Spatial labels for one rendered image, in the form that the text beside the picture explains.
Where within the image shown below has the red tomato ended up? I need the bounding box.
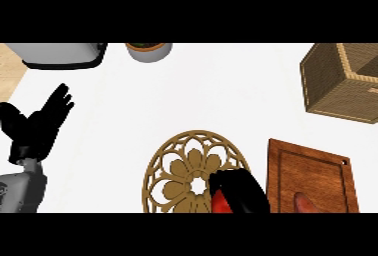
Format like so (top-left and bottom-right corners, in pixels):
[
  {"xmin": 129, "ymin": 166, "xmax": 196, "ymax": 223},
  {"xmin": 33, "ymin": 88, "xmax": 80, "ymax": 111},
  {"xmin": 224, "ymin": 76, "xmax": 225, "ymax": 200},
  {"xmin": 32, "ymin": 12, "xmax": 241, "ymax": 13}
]
[{"xmin": 210, "ymin": 189, "xmax": 235, "ymax": 214}]

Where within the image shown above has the brown wooden cutting board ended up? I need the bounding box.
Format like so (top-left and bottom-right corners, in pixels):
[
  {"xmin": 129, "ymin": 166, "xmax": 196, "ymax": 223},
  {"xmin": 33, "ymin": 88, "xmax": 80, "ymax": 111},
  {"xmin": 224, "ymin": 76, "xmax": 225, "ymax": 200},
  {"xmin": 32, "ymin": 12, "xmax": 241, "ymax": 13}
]
[{"xmin": 266, "ymin": 138, "xmax": 361, "ymax": 214}]

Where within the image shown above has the reddish brown sweet potato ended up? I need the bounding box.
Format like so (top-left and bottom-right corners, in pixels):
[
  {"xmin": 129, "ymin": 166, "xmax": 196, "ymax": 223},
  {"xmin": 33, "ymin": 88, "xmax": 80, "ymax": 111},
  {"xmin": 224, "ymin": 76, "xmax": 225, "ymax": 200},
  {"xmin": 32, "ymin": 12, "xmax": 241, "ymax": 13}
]
[{"xmin": 293, "ymin": 191, "xmax": 323, "ymax": 214}]

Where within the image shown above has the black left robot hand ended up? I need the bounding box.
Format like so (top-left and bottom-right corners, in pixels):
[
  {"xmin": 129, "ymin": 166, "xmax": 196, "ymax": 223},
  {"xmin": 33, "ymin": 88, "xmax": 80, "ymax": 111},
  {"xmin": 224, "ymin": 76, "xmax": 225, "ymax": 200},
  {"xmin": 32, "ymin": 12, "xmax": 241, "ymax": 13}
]
[{"xmin": 0, "ymin": 83, "xmax": 77, "ymax": 166}]

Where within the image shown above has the gold filigree round placemat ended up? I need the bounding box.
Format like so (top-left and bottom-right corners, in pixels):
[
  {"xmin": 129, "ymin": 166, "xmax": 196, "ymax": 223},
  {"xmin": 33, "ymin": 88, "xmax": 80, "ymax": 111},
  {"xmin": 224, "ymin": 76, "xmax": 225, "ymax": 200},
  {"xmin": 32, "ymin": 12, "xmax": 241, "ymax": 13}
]
[{"xmin": 142, "ymin": 129, "xmax": 253, "ymax": 214}]

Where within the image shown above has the grey plant pot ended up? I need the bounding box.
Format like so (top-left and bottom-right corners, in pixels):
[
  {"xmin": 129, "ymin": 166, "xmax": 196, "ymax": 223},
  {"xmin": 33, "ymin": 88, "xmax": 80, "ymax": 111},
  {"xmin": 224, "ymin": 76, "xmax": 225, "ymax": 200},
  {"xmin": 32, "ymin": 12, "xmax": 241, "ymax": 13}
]
[{"xmin": 125, "ymin": 42, "xmax": 175, "ymax": 64}]

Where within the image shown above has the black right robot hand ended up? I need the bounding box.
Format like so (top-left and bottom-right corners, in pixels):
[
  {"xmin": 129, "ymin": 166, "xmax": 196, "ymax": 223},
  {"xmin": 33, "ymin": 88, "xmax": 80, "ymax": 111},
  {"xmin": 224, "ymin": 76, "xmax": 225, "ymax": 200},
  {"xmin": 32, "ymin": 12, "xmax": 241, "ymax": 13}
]
[{"xmin": 209, "ymin": 168, "xmax": 272, "ymax": 214}]

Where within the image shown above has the grey appliance with black base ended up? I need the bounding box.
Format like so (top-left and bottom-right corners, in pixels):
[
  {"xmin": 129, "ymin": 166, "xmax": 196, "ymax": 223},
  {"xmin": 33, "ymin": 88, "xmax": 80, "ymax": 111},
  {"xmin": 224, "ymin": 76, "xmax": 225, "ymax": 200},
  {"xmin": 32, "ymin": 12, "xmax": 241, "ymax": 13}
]
[{"xmin": 4, "ymin": 42, "xmax": 110, "ymax": 71}]

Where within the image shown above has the brown wicker basket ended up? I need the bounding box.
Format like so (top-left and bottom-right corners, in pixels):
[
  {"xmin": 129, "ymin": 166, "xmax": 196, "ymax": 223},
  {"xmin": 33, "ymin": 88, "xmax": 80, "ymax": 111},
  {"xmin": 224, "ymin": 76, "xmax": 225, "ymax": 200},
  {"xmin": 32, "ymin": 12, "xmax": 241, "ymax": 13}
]
[{"xmin": 299, "ymin": 42, "xmax": 378, "ymax": 125}]

